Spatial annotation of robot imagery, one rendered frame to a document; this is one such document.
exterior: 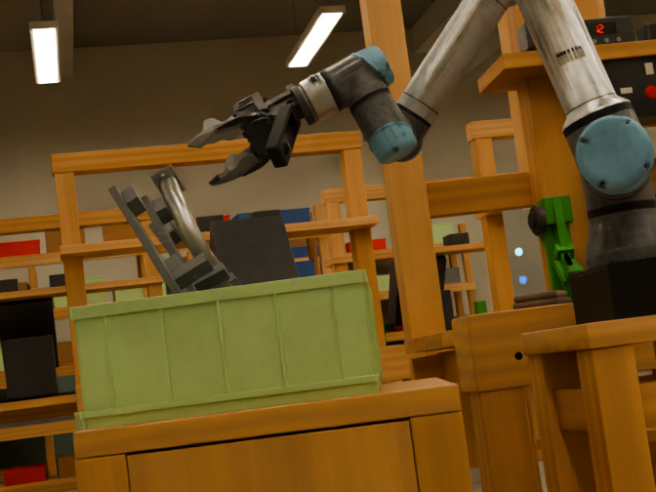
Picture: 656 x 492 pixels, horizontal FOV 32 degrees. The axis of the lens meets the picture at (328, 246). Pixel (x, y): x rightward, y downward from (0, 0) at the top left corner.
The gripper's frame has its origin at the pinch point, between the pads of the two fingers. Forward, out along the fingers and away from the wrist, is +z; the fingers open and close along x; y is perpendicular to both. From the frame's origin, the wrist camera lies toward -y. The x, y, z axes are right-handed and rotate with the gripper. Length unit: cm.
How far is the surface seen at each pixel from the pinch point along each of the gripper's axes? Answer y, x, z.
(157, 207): -6.6, 1.2, 9.9
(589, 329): -47, -29, -41
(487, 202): 60, -89, -56
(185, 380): -45.7, -0.3, 14.9
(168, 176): 0.5, 1.1, 6.4
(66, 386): 765, -647, 273
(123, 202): -19.8, 13.4, 12.4
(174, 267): -26.5, 3.4, 10.4
